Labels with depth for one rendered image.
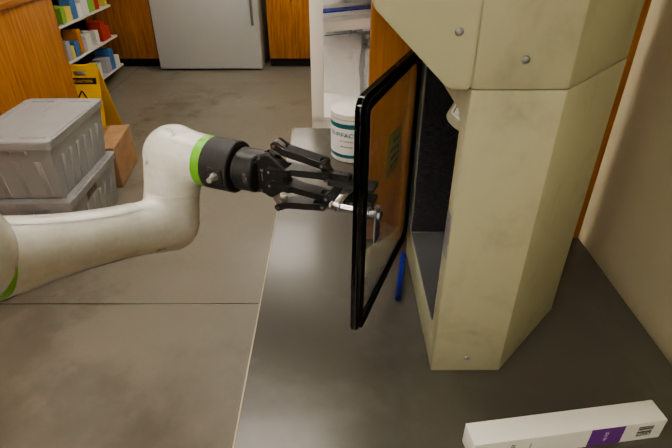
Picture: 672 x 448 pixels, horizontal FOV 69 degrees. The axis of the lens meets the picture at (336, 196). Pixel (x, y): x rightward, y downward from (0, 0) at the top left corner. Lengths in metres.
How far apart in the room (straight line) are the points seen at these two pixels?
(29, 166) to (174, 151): 1.91
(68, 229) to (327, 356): 0.45
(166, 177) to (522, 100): 0.59
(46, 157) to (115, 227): 1.85
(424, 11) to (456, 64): 0.07
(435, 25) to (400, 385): 0.54
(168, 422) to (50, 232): 1.33
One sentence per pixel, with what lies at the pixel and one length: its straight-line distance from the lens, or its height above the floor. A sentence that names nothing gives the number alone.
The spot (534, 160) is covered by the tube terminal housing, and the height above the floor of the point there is 1.32.
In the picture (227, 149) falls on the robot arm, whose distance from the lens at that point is 0.84.
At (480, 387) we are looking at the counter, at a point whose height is 0.94.
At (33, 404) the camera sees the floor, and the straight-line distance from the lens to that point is 2.27.
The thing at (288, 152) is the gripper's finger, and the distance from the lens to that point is 0.79.
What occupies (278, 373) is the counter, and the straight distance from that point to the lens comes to 0.85.
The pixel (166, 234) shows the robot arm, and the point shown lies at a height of 1.10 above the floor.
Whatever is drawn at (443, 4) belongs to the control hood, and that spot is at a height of 1.50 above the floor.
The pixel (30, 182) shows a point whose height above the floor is 0.43.
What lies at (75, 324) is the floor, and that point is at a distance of 2.51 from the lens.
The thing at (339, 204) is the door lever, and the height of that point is 1.21.
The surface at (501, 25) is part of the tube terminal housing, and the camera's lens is 0.58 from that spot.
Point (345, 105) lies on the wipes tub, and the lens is 1.45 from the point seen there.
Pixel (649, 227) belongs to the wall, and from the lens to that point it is 1.09.
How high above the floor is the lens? 1.59
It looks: 31 degrees down
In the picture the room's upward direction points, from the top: straight up
